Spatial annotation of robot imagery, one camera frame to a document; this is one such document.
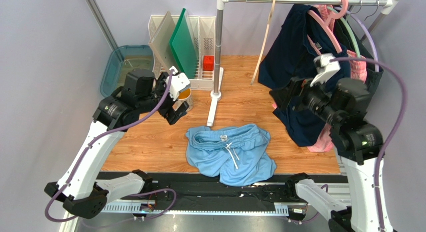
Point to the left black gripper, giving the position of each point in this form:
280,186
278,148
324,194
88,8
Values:
170,114

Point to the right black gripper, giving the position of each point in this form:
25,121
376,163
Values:
289,95

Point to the light blue shorts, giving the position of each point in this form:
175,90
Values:
237,155

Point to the beige plastic hanger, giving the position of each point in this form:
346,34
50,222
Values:
264,42

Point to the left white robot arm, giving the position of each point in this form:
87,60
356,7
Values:
81,192

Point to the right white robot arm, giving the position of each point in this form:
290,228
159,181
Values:
358,144

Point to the navy blue shorts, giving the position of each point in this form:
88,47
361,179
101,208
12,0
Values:
292,55

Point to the pink patterned shorts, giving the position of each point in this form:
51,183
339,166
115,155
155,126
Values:
324,142

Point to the black shorts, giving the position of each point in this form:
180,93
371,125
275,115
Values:
360,70

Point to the green plastic hanger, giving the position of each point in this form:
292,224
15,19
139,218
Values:
351,37

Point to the lavender plastic hanger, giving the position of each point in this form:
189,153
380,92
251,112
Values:
367,34

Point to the pink plastic hanger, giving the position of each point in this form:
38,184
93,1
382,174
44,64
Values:
325,25

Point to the white floral mug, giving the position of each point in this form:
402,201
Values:
185,96

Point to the red cube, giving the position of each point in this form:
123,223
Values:
208,63

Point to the teal plastic basket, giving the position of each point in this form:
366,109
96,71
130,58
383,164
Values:
122,61

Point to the grey cutting board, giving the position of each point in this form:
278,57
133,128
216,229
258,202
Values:
161,29

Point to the green cutting board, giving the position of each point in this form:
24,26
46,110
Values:
182,46

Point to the white dish rack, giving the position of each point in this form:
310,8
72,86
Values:
203,37

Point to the silver clothes rack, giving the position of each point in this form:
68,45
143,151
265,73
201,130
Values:
216,94

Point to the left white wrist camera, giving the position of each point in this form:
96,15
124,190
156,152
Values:
177,82

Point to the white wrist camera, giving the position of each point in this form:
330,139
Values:
326,68
177,82

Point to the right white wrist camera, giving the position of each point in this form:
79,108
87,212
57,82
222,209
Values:
326,68

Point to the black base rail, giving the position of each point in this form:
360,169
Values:
199,194

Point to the grey metal wall pole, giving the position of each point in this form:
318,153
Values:
98,15

